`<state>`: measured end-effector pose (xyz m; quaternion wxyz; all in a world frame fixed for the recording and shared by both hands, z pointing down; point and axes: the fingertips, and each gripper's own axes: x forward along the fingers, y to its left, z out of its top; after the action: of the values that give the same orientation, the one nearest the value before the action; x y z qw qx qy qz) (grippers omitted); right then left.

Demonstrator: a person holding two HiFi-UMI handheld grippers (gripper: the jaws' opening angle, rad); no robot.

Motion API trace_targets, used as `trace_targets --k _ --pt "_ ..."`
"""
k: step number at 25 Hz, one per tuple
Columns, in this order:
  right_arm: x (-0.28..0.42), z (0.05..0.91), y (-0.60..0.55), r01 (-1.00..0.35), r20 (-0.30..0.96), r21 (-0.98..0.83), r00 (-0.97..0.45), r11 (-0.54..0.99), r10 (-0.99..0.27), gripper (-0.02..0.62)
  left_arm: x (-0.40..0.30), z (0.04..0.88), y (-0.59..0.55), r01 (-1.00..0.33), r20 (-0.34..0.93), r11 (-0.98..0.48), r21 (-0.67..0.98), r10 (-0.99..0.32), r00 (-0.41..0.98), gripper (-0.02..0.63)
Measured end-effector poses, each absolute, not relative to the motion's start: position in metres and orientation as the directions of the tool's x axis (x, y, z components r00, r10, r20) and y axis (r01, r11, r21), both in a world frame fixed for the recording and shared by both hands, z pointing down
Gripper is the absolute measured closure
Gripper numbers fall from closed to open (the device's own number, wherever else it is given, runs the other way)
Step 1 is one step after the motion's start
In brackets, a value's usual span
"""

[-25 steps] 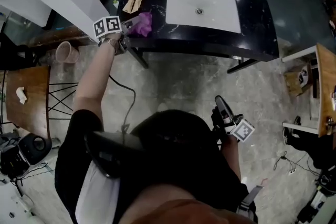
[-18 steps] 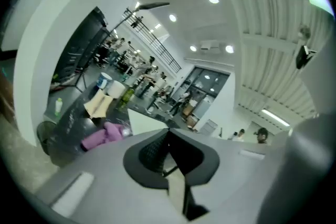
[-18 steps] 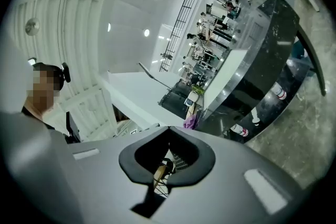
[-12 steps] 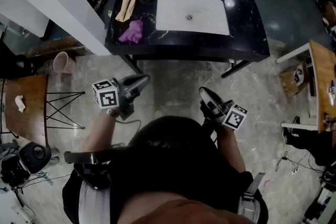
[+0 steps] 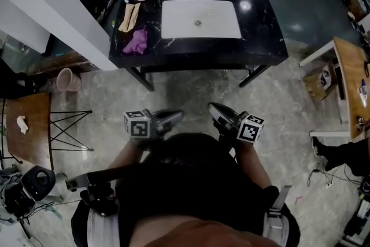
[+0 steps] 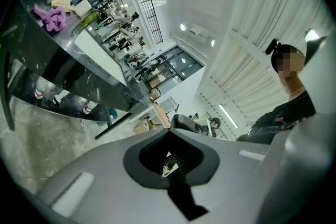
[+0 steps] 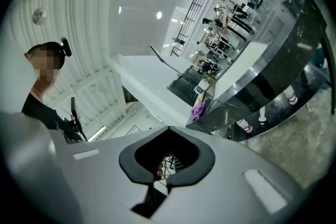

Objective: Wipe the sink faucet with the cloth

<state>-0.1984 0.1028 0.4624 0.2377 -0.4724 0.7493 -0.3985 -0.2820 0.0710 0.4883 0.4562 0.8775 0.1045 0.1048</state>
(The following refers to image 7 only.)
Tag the black marble counter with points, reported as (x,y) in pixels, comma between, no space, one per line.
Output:
(288,47)

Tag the black head-mounted camera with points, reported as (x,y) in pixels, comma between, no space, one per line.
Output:
(66,47)

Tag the long tube light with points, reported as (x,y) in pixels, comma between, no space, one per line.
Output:
(96,133)

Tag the blue and white mug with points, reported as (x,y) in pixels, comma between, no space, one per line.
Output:
(198,90)

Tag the purple cloth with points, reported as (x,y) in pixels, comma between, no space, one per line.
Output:
(198,111)

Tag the wooden table with black legs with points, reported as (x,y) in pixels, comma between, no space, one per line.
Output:
(241,30)

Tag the thin black-framed panel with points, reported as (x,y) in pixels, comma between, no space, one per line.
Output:
(156,53)

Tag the dark green pump bottle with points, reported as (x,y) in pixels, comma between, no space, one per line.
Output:
(209,77)

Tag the person's head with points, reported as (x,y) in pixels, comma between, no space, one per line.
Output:
(46,65)

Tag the grey ceiling dome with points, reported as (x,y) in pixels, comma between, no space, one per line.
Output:
(39,15)

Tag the person's torso in black shirt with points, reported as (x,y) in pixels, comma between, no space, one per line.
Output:
(42,112)

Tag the cream mug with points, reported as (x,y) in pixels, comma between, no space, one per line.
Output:
(204,84)

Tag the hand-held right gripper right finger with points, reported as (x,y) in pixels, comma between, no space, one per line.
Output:
(231,165)

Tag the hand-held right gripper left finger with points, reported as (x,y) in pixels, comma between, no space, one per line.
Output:
(105,154)

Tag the black chest-mounted device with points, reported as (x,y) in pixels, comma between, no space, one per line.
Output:
(76,118)

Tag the slim white bottle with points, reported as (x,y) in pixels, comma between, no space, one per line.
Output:
(262,115)

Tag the round ceiling light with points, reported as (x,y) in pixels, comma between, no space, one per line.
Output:
(119,9)
(159,15)

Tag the white bottle with red label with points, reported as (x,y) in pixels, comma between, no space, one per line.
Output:
(291,95)
(246,127)

